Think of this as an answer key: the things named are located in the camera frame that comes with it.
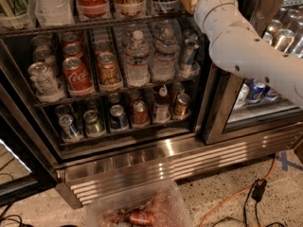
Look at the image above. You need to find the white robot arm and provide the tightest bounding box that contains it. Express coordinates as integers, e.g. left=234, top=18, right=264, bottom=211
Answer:
left=181, top=0, right=303, bottom=108

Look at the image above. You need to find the amber drink bottle top shelf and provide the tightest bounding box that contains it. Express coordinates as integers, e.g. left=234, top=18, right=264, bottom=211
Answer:
left=114, top=0, right=145, bottom=18

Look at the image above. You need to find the right water bottle middle shelf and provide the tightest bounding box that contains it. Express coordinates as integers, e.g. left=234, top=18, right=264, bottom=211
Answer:
left=151, top=27, right=179, bottom=81

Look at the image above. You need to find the left water bottle middle shelf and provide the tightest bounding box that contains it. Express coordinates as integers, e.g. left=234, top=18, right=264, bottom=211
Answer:
left=125, top=30, right=150, bottom=87

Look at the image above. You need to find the red Coca-Cola bottle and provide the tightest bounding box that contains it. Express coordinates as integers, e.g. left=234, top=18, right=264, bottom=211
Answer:
left=76, top=0, right=109, bottom=21

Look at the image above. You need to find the white cap juice bottle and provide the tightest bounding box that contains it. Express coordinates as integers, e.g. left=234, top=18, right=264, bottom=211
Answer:
left=152, top=85, right=170, bottom=123

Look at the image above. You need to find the stainless steel fridge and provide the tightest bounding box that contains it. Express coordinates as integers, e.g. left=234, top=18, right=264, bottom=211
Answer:
left=0, top=0, right=303, bottom=208

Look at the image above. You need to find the steel fridge glass door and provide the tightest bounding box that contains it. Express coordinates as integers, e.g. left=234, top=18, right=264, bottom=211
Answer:
left=205, top=0, right=303, bottom=143

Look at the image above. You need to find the red can bottom shelf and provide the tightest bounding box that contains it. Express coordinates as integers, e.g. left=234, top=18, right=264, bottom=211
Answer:
left=133, top=100, right=150, bottom=127

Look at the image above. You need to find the clear water bottle top shelf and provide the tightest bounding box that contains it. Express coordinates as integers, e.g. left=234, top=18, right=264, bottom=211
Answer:
left=35, top=0, right=74, bottom=27

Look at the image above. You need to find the blue silver energy can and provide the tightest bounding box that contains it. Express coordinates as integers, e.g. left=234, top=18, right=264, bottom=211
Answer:
left=180, top=39, right=200, bottom=75

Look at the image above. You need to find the blue pepsi can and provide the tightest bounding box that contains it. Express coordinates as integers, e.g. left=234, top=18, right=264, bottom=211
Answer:
left=246, top=79, right=266, bottom=103
left=263, top=87, right=279, bottom=101

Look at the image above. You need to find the gold soda can front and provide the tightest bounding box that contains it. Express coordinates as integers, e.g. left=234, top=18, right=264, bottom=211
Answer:
left=97, top=52, right=123, bottom=92

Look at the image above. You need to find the copper can bottom right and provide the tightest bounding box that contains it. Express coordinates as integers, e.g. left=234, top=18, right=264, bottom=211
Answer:
left=173, top=94, right=190, bottom=119

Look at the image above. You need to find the white can behind glass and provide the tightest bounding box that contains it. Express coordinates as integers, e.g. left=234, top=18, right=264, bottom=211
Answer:
left=234, top=83, right=249, bottom=109

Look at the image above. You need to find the red Coca-Cola can front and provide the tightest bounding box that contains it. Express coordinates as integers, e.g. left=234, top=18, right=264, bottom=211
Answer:
left=62, top=57, right=95, bottom=97

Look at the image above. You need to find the dark blue can bottom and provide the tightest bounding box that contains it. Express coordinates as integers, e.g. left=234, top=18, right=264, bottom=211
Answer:
left=110, top=105, right=129, bottom=131

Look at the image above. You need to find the green silver can bottom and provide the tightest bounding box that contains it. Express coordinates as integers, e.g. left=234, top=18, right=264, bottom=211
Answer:
left=83, top=110, right=106, bottom=137

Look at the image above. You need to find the silver white can front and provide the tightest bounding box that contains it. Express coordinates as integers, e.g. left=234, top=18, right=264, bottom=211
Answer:
left=27, top=61, right=65, bottom=102

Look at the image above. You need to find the green striped drink carton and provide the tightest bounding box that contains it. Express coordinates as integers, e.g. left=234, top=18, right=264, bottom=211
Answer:
left=0, top=0, right=34, bottom=30

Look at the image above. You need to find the blue white can bottom left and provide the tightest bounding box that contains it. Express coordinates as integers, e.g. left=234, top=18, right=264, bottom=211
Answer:
left=59, top=114, right=83, bottom=143

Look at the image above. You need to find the black power adapter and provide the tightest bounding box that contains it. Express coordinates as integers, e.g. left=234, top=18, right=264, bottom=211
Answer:
left=252, top=179, right=267, bottom=202

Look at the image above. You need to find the clear plastic bin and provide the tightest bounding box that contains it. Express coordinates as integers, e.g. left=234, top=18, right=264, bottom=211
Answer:
left=85, top=180, right=192, bottom=227

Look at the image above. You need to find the red can in bin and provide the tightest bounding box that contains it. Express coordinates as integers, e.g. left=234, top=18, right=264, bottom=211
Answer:
left=129, top=211, right=153, bottom=226

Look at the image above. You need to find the orange extension cable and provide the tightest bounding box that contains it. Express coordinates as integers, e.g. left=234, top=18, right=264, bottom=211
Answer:
left=198, top=153, right=278, bottom=227

